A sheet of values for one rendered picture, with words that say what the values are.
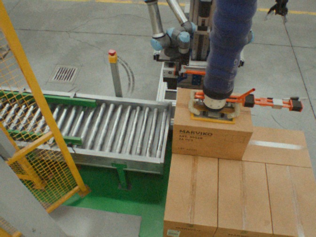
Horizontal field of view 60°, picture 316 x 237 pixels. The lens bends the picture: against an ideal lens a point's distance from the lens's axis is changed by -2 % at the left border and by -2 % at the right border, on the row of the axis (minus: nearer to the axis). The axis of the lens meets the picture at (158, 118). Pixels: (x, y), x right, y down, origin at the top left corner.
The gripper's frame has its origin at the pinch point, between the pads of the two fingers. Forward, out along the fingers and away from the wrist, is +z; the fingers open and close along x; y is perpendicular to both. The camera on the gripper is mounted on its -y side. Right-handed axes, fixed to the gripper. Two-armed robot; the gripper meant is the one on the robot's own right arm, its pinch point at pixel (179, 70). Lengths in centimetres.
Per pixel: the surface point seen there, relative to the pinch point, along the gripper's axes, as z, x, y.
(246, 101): -1, -30, 52
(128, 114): 53, -8, -47
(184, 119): 13.6, -40.8, 7.9
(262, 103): 0, -29, 65
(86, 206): 108, -83, -78
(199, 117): 11.4, -39.3, 19.1
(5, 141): -50, -117, -72
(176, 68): -2.4, -0.7, -2.7
